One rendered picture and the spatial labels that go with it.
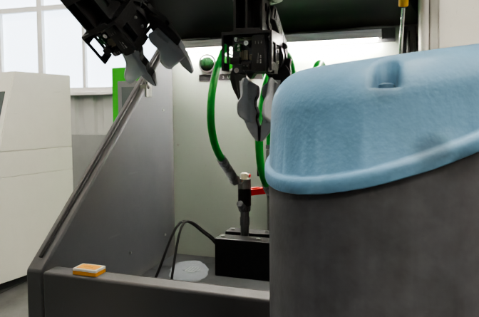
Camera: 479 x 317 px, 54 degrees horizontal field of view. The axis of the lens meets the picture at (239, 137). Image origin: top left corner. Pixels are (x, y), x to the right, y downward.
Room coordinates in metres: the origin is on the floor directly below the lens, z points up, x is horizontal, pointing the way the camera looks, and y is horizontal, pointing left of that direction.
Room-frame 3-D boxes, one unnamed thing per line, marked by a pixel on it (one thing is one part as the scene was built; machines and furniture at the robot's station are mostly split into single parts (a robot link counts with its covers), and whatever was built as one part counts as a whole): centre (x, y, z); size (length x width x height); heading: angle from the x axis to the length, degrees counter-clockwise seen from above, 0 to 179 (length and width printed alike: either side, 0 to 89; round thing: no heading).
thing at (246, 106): (0.68, -0.01, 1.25); 0.06 x 0.03 x 0.09; 161
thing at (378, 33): (1.26, -0.10, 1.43); 0.54 x 0.03 x 0.02; 71
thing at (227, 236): (0.97, -0.12, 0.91); 0.34 x 0.10 x 0.15; 71
